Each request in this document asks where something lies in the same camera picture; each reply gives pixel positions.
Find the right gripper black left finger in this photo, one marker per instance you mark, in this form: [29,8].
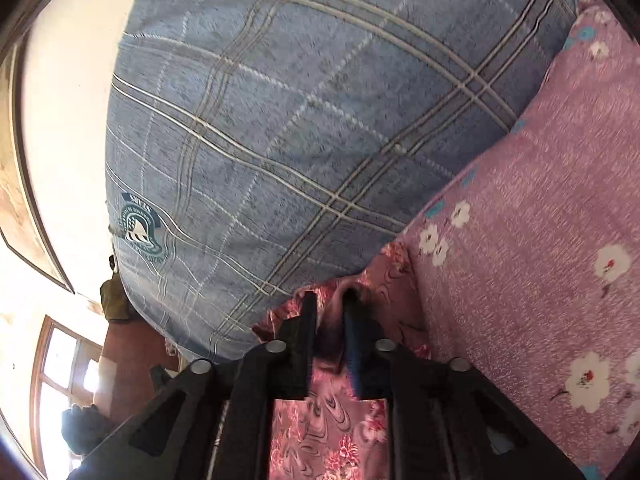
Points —
[213,421]

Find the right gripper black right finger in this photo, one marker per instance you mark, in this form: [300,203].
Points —
[444,420]

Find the blue plaid blanket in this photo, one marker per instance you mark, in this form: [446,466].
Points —
[257,146]

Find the wooden framed window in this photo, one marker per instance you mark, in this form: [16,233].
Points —
[65,373]

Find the pink floral bed sheet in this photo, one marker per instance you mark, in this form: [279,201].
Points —
[528,261]

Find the maroon floral small garment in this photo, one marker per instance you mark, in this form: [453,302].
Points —
[331,434]

